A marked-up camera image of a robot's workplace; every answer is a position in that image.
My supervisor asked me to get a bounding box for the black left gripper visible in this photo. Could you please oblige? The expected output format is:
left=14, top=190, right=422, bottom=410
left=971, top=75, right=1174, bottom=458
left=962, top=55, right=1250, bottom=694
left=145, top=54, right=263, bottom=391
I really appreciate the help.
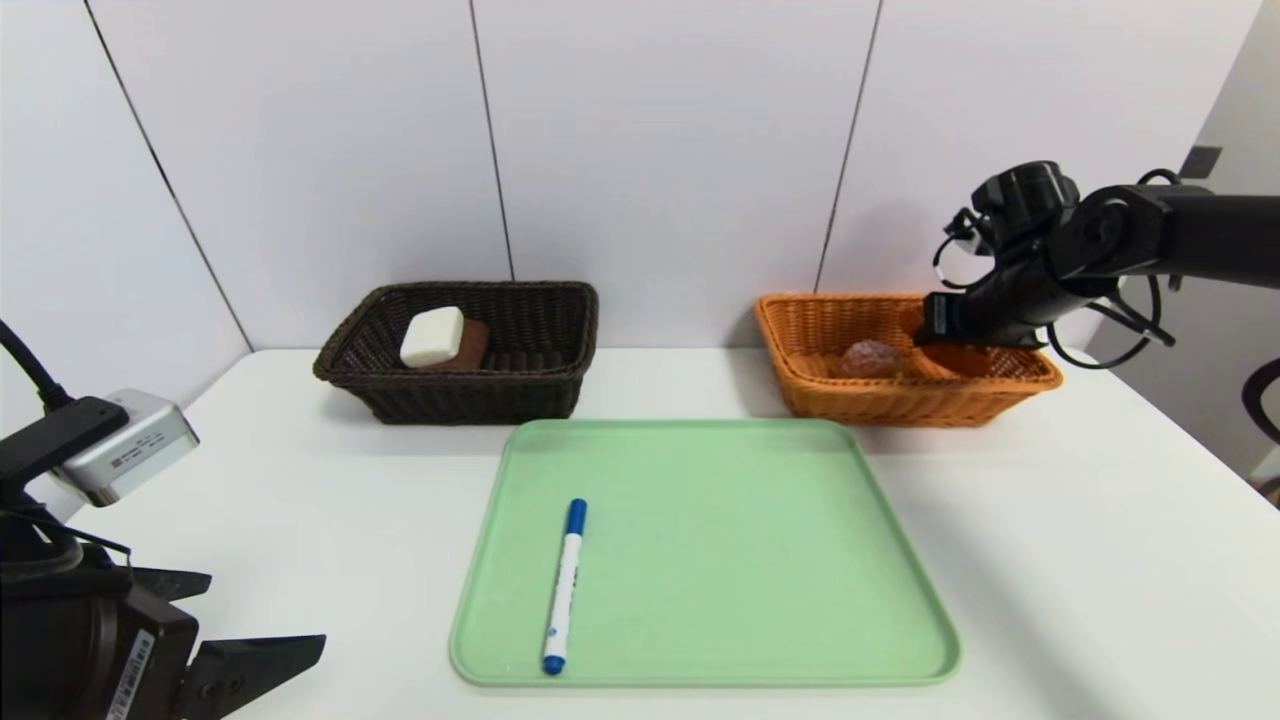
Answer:
left=0, top=566, right=327, bottom=720

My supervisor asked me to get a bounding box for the blue and white marker pen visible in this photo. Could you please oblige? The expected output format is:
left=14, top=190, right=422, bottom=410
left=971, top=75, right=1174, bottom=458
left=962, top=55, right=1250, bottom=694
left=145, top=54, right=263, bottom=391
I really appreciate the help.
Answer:
left=543, top=498, right=589, bottom=676

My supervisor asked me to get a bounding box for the white soap bar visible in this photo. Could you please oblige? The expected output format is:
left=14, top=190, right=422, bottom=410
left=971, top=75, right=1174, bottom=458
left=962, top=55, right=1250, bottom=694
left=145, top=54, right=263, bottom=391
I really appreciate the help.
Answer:
left=399, top=305, right=468, bottom=369

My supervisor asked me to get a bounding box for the brown towel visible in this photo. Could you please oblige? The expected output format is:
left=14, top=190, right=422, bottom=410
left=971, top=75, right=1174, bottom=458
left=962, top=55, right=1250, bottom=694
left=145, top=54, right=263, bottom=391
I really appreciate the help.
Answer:
left=440, top=319, right=492, bottom=372

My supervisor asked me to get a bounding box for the pink brown cream puff bun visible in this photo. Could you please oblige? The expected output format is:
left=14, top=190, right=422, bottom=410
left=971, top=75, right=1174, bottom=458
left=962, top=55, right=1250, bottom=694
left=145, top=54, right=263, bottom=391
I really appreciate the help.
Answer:
left=837, top=339, right=906, bottom=380

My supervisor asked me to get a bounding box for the orange fruit tart boat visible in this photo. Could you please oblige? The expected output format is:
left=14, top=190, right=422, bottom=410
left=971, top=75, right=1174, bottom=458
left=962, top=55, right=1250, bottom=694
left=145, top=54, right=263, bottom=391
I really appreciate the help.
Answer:
left=899, top=305, right=997, bottom=379

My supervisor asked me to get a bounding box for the dark brown wicker basket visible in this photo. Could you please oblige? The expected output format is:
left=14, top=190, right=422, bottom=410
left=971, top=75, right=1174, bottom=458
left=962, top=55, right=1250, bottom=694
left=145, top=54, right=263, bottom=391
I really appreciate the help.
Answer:
left=313, top=281, right=600, bottom=427

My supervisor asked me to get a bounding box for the orange wicker basket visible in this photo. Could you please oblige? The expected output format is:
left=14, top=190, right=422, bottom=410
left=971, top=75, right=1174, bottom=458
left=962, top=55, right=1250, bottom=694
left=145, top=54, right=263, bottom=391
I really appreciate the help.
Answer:
left=755, top=293, right=1064, bottom=429

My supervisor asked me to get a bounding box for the light green plastic tray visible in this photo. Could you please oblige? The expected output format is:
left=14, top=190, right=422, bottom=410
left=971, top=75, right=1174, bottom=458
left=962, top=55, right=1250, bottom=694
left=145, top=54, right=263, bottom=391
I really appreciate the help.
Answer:
left=449, top=418, right=963, bottom=689

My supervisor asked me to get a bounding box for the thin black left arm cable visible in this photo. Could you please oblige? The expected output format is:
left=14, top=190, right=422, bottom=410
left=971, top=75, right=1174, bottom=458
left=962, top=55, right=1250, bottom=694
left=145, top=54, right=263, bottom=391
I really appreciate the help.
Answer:
left=0, top=318, right=76, bottom=413

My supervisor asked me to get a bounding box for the thick black right arm hose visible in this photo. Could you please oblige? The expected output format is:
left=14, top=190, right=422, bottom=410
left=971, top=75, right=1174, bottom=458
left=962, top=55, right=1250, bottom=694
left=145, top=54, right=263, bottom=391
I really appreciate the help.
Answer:
left=1241, top=358, right=1280, bottom=447

